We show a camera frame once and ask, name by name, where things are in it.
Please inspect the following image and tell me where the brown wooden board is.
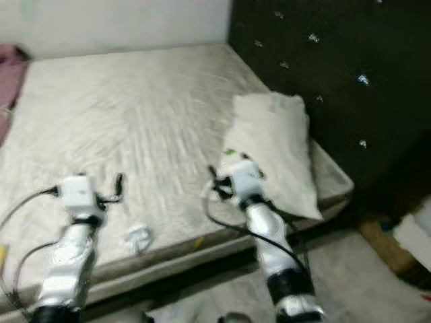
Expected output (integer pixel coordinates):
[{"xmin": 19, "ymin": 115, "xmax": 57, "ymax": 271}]
[{"xmin": 357, "ymin": 215, "xmax": 431, "ymax": 290}]

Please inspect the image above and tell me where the grey robot right leg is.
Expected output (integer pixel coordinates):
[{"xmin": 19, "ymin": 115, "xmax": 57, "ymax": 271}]
[{"xmin": 219, "ymin": 311, "xmax": 251, "ymax": 323}]

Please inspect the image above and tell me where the black tufted headboard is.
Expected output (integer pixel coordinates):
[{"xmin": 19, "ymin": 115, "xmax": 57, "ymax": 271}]
[{"xmin": 228, "ymin": 0, "xmax": 431, "ymax": 216}]

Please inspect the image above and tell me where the grey robot left leg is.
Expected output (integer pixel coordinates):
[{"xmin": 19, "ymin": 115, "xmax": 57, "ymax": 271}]
[{"xmin": 147, "ymin": 305, "xmax": 203, "ymax": 323}]

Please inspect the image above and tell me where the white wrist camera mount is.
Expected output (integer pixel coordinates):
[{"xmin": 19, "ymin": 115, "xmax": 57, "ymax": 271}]
[
  {"xmin": 59, "ymin": 175, "xmax": 98, "ymax": 213},
  {"xmin": 230, "ymin": 160, "xmax": 265, "ymax": 201}
]

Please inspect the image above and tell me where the grey robot leg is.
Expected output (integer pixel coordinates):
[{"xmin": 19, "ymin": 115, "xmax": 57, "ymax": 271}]
[
  {"xmin": 219, "ymin": 311, "xmax": 251, "ymax": 323},
  {"xmin": 147, "ymin": 305, "xmax": 203, "ymax": 323}
]

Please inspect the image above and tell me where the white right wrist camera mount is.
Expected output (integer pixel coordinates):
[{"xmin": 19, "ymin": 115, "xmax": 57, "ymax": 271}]
[{"xmin": 230, "ymin": 160, "xmax": 265, "ymax": 201}]

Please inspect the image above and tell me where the beige quilted mattress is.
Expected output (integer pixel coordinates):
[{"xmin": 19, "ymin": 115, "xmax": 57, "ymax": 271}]
[{"xmin": 0, "ymin": 44, "xmax": 354, "ymax": 314}]

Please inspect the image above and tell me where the cream white pillow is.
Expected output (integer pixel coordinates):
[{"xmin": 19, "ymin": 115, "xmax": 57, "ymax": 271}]
[{"xmin": 219, "ymin": 92, "xmax": 324, "ymax": 221}]

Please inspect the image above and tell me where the pink cartoon print blanket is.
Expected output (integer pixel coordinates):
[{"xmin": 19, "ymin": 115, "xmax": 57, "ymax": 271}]
[{"xmin": 0, "ymin": 44, "xmax": 29, "ymax": 145}]

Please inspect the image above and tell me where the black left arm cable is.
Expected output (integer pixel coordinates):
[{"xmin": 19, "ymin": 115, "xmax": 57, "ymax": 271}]
[{"xmin": 0, "ymin": 188, "xmax": 61, "ymax": 310}]

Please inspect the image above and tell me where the white tissue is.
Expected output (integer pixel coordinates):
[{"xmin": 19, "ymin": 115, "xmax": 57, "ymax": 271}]
[{"xmin": 127, "ymin": 223, "xmax": 154, "ymax": 255}]

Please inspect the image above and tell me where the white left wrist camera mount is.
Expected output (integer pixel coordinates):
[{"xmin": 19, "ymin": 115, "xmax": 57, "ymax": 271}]
[{"xmin": 59, "ymin": 175, "xmax": 98, "ymax": 213}]

